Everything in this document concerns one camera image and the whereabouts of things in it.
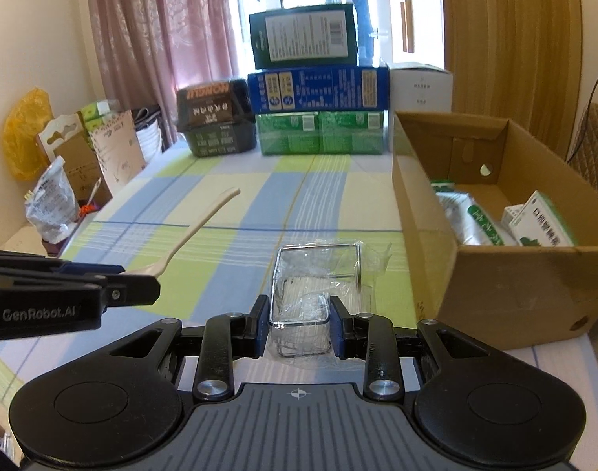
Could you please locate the white basket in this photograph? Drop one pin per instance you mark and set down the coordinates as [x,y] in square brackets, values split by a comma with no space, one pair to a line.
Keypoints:
[149,130]

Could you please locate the cardboard boxes on floor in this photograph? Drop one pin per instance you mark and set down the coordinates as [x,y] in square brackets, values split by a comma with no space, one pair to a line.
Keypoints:
[65,157]

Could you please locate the checkered cloth desktop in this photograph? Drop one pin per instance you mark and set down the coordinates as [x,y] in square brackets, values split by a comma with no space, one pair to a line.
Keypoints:
[279,196]

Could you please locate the blue carton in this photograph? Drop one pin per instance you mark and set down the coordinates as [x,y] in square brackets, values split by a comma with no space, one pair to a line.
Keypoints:
[318,88]

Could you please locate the clear plastic bag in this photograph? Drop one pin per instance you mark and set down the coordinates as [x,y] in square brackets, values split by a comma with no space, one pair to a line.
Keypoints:
[51,201]

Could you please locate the beige spoon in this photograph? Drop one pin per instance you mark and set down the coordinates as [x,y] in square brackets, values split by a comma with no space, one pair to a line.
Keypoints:
[200,225]

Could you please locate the light green small boxes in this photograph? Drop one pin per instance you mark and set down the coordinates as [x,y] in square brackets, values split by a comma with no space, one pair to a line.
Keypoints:
[97,110]

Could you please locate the brown cardboard box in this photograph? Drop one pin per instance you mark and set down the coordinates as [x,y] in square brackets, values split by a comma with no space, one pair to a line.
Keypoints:
[500,294]

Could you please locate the white carton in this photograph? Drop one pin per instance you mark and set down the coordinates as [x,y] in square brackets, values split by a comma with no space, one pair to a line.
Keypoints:
[419,88]

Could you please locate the dark red box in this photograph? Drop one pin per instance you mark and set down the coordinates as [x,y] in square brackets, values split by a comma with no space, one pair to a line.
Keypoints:
[56,248]

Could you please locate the pink printed cardboard sheet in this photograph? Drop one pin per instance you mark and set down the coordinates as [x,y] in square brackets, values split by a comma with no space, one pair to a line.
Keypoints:
[117,152]

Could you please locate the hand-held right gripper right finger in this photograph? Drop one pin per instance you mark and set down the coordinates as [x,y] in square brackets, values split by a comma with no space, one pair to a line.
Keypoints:
[339,328]

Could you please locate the yellow plastic bag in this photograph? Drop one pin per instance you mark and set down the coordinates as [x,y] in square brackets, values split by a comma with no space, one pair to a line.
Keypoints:
[26,132]

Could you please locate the pink patterned curtain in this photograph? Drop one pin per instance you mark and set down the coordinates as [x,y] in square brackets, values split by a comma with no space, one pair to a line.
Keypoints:
[151,34]

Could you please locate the dark green carton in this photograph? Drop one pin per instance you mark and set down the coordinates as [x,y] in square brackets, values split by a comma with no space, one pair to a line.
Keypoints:
[303,34]

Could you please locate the silver foil bag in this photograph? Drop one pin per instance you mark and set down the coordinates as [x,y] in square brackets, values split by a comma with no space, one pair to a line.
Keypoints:
[468,221]

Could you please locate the hanging blue garment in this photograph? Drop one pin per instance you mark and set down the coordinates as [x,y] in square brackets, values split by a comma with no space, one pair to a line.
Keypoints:
[365,10]

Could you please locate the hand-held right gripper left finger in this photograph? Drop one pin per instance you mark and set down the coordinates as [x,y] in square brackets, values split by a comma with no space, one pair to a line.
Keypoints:
[260,328]

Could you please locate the clear plastic packaging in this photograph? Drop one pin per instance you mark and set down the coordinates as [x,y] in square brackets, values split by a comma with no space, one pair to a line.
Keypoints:
[318,274]

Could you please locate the wood grain cabinet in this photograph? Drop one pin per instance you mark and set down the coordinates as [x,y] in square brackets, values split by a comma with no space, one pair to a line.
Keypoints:
[514,34]

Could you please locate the green and white box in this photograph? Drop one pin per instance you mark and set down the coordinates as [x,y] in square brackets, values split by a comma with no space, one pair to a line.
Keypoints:
[544,221]

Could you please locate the green wrapped pack bundle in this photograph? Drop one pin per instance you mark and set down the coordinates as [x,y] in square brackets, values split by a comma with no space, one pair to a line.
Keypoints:
[323,132]

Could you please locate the black instant food bowl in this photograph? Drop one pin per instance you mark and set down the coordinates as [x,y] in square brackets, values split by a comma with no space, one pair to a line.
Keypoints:
[215,117]

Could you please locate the white box with grey text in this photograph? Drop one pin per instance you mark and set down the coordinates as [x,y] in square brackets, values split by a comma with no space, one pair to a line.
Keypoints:
[512,216]

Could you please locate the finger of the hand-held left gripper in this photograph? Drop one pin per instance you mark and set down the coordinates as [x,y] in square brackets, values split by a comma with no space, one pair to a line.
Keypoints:
[132,289]
[87,269]

